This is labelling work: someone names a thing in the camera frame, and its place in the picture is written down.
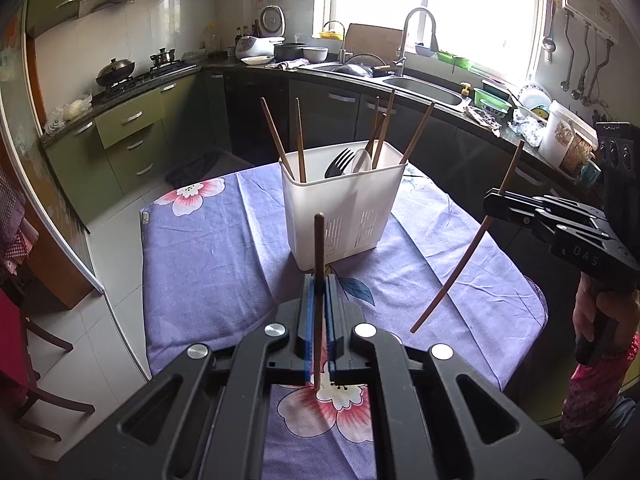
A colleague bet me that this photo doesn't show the plastic cereal container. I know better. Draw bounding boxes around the plastic cereal container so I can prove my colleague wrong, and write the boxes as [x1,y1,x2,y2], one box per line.
[538,101,598,178]

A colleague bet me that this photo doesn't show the white plastic utensil holder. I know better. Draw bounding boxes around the white plastic utensil holder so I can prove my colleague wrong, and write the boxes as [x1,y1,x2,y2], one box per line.
[280,141,407,271]

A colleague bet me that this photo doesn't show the black wok with lid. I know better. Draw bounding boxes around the black wok with lid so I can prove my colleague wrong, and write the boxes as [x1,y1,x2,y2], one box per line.
[96,58,136,88]

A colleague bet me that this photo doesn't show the small steel pot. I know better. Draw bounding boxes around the small steel pot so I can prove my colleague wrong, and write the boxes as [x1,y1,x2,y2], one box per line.
[150,48,175,67]

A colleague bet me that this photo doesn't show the white rice cooker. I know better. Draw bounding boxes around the white rice cooker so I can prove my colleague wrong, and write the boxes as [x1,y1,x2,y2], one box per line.
[234,6,285,60]

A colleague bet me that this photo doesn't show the dark lower cabinet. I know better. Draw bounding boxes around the dark lower cabinet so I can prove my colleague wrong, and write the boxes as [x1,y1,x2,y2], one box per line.
[204,64,601,271]

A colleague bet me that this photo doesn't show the wooden cutting board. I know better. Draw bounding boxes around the wooden cutting board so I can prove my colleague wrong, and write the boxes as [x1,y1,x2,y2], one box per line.
[345,23,402,63]

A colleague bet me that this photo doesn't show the hanging steel ladle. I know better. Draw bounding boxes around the hanging steel ladle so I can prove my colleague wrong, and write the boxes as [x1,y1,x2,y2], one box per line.
[541,0,556,65]

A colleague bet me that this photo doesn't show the black plastic fork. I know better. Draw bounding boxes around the black plastic fork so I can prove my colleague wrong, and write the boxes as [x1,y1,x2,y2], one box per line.
[324,148,355,179]

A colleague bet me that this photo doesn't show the stainless kitchen sink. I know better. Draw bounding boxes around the stainless kitchen sink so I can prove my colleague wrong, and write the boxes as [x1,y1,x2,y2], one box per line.
[382,76,463,107]

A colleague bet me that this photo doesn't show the purple floral tablecloth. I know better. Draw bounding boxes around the purple floral tablecloth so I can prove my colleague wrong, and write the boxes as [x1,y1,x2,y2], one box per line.
[139,161,549,480]

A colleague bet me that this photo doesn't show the person's right hand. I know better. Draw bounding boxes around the person's right hand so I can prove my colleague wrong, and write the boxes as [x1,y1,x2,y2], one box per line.
[572,273,640,356]

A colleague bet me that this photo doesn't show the green lower cabinet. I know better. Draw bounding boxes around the green lower cabinet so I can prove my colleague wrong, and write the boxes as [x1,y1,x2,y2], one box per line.
[44,70,231,224]

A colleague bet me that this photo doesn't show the white bowl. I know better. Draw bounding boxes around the white bowl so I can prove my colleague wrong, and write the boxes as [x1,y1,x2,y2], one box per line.
[303,46,329,64]

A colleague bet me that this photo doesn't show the white plastic spoon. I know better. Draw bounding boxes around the white plastic spoon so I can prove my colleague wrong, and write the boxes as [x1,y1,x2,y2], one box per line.
[350,148,372,174]

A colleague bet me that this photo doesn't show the red wooden chair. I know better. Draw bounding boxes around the red wooden chair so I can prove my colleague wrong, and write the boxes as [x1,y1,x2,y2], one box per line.
[0,292,96,442]

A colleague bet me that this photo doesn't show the gas stove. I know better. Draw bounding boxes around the gas stove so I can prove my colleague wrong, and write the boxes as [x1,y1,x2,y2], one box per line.
[92,61,196,106]

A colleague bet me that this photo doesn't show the black cooking pot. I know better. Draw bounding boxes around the black cooking pot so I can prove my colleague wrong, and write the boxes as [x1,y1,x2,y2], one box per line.
[273,42,305,62]

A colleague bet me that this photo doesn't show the green plastic basket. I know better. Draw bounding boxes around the green plastic basket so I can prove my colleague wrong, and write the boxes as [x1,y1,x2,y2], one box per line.
[474,88,512,118]

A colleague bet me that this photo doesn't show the chrome kitchen faucet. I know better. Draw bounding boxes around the chrome kitchen faucet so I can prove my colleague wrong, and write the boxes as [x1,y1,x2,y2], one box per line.
[393,6,439,76]

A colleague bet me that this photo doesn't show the wooden chopstick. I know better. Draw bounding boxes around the wooden chopstick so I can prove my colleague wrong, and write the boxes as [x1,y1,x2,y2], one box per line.
[260,96,295,181]
[312,212,326,390]
[409,138,526,335]
[399,102,435,165]
[295,96,307,183]
[372,90,396,169]

